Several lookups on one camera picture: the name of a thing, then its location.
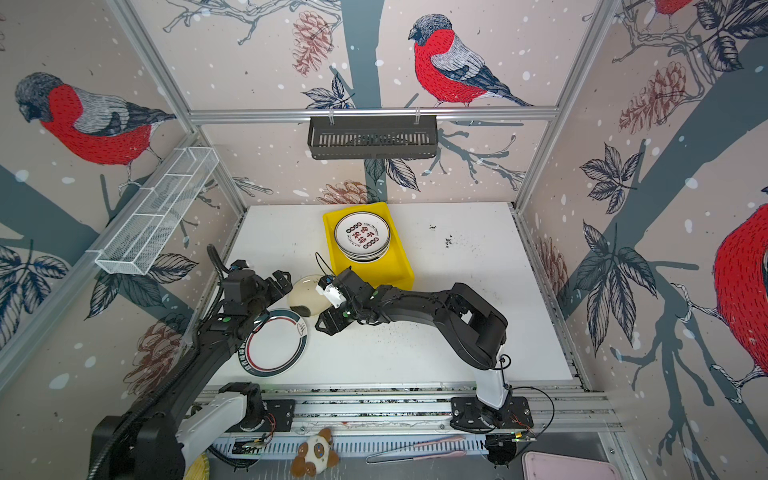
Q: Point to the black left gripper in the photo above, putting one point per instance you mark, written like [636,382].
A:
[276,291]

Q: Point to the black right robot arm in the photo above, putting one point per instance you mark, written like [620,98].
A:
[473,328]

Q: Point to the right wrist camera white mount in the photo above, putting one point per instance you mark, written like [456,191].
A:
[330,292]

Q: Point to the yellow plastic bin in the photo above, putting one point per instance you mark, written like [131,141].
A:
[393,269]

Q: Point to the white wire mesh shelf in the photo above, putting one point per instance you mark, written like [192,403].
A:
[142,237]

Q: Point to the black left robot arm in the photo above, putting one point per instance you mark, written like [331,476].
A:
[158,438]

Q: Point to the plush panda toy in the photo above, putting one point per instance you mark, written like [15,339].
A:
[315,455]

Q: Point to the aluminium frame corner post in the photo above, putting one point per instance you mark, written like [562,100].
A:
[128,18]
[599,23]

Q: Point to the woven bamboo mat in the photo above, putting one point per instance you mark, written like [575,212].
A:
[199,470]

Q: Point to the pink tray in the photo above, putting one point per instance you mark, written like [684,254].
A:
[545,466]

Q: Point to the pink chopsticks tongs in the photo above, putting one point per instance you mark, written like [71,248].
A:
[447,447]

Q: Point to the black hanging wire basket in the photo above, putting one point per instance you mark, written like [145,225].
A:
[373,137]

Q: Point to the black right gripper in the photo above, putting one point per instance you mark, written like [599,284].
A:
[333,315]

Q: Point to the white plate green rim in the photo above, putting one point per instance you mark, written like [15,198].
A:
[369,257]
[275,344]

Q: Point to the aluminium frame horizontal bar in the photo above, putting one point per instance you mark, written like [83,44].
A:
[244,116]

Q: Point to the aluminium frame corner post right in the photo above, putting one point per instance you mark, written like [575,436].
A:
[599,23]

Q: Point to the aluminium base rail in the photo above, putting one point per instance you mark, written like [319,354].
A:
[368,422]

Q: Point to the white plate red Chinese characters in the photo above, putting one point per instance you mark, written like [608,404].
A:
[362,232]

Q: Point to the aluminium frame corner post left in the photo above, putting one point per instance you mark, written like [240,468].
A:
[128,18]

